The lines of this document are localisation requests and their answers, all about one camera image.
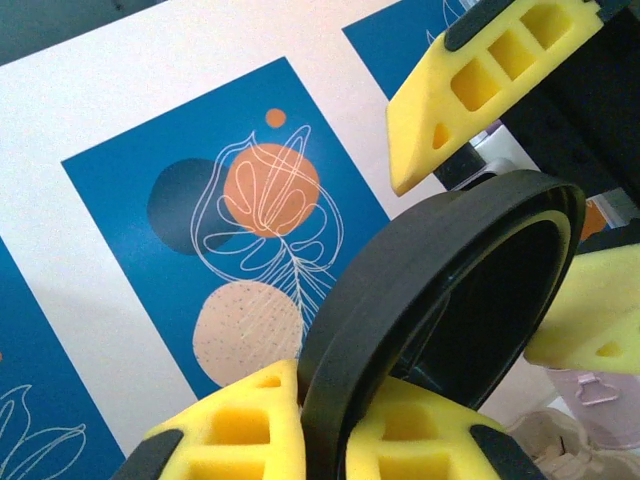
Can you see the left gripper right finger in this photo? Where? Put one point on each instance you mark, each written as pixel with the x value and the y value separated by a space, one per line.
pixel 425 440

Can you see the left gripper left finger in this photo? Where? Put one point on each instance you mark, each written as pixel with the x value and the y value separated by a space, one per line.
pixel 225 440

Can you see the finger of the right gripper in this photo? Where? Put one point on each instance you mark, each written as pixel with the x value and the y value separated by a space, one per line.
pixel 425 100
pixel 600 310

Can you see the brown pulp cup carrier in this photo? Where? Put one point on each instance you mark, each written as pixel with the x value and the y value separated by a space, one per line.
pixel 560 450

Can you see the black plastic cup lid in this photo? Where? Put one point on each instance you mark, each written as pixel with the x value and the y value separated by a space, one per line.
pixel 360 310

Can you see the pink straw holder cup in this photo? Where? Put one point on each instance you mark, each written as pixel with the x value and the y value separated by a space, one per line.
pixel 600 415

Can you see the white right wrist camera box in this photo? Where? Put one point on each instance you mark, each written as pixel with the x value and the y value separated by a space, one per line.
pixel 500 165

